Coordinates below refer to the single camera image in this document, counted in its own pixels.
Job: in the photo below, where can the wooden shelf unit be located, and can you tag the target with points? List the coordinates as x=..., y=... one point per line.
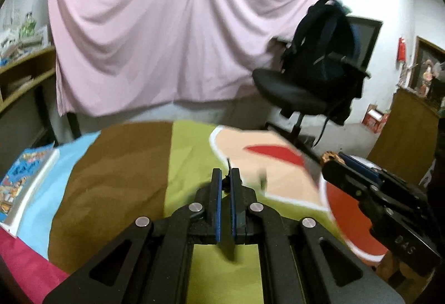
x=24, y=65

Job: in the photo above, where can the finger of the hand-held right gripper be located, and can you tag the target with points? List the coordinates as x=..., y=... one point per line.
x=342, y=177
x=361, y=168

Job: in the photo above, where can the dark blue backpack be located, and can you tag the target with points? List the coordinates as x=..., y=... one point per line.
x=323, y=46

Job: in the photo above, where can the red hanging strip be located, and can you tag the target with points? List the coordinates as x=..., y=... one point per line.
x=402, y=50

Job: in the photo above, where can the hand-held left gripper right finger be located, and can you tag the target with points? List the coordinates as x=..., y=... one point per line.
x=233, y=210

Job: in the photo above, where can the pink hanging sheet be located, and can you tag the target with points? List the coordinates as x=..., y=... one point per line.
x=156, y=29

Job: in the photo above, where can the framed picture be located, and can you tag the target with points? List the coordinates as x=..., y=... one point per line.
x=426, y=74

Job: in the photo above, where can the black office chair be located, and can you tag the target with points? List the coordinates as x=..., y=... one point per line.
x=288, y=88

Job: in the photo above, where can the wooden cabinet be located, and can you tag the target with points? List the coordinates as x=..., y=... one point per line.
x=406, y=126

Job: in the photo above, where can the colourful patchwork blanket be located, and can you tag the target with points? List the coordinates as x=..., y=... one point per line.
x=121, y=168

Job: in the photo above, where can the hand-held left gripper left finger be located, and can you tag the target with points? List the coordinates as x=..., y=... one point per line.
x=218, y=206

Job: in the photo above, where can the brown speckled scrap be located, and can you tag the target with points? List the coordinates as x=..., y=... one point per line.
x=330, y=156

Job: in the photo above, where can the colourful picture book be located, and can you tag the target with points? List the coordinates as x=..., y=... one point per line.
x=21, y=178

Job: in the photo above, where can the red cardboard box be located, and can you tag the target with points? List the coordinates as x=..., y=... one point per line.
x=373, y=118

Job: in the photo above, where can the red basin with white rim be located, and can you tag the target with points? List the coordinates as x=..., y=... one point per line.
x=347, y=220

